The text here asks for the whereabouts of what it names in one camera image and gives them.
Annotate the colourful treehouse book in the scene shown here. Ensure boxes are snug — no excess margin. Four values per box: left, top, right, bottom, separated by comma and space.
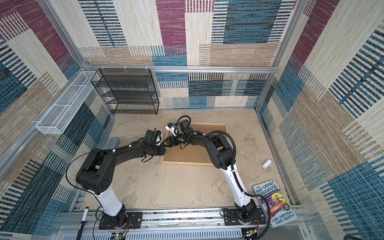
253, 181, 298, 228

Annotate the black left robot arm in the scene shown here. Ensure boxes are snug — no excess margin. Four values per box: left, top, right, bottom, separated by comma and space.
76, 130, 165, 230

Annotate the light wooden picture frame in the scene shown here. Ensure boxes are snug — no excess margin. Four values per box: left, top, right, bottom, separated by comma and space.
160, 121, 228, 167

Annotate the black wire mesh shelf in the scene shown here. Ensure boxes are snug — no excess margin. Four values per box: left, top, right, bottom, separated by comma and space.
91, 69, 160, 115

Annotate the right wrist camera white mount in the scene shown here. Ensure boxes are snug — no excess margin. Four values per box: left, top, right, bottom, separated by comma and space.
166, 123, 179, 136

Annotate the white wire mesh basket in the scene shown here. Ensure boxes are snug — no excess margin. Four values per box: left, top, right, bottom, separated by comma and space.
36, 71, 96, 135

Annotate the brown frame backing board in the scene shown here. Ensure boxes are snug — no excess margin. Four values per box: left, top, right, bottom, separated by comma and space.
163, 123, 226, 164

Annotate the blue grey glasses case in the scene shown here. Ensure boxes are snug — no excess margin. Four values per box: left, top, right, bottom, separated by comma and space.
105, 137, 120, 150

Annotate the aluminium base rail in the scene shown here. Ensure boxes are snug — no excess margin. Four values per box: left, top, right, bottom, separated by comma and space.
50, 206, 316, 240

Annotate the black corrugated cable conduit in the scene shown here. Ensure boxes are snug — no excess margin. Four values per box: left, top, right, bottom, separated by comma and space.
206, 130, 237, 169

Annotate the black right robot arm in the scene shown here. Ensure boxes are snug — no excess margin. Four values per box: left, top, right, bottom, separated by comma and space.
163, 115, 257, 225

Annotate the small white cylinder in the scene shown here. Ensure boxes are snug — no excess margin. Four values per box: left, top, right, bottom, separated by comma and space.
262, 160, 272, 170

